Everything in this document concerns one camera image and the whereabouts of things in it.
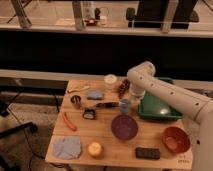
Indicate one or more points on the orange hot dog sausage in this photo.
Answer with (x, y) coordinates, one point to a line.
(68, 122)

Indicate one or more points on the black rectangular remote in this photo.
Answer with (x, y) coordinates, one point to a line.
(147, 153)

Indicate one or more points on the blue sponge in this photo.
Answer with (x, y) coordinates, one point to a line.
(95, 95)

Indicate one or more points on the black metal clip object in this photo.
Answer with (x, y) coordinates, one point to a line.
(89, 113)

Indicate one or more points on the yellow apple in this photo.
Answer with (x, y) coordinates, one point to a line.
(95, 149)

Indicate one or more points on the orange bowl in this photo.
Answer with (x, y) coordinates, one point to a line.
(176, 140)

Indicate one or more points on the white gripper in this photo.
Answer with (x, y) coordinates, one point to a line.
(136, 91)

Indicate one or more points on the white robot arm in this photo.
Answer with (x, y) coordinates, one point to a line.
(196, 106)

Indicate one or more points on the small metal cup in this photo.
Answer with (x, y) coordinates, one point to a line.
(76, 101)

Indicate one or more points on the green plastic tray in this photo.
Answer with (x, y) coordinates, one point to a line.
(152, 108)

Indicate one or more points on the metal fork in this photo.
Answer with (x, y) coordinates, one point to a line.
(107, 105)

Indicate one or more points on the blue plastic cup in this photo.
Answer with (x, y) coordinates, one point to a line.
(124, 106)

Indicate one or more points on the white plastic cup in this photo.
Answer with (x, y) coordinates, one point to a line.
(110, 81)

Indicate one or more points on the banana toy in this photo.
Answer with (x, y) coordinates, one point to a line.
(78, 88)

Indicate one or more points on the black office chair base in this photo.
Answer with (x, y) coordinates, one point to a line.
(30, 125)

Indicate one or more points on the brown grape bunch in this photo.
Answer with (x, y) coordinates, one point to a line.
(124, 86)

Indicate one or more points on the purple bowl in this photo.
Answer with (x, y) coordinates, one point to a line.
(124, 127)

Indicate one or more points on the blue cloth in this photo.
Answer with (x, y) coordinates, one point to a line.
(67, 148)

